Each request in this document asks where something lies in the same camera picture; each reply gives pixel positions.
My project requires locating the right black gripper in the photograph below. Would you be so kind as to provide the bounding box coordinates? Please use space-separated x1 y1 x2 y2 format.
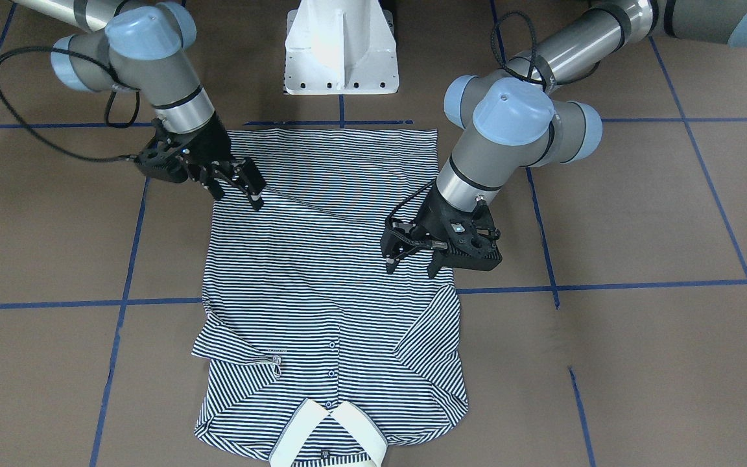
134 112 267 211

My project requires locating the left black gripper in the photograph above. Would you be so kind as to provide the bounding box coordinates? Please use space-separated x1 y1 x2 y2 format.
381 184 502 279

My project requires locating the striped polo shirt white collar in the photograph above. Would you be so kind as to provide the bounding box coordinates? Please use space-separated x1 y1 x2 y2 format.
192 129 469 466

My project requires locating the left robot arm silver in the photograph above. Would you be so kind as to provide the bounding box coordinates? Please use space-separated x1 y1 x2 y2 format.
381 1 747 278

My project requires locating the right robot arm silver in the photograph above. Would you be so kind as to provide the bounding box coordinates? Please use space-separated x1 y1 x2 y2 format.
21 1 266 210

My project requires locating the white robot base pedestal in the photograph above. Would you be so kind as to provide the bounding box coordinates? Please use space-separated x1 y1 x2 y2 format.
283 1 400 95

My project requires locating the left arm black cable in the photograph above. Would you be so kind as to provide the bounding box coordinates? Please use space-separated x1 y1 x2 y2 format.
383 10 559 228

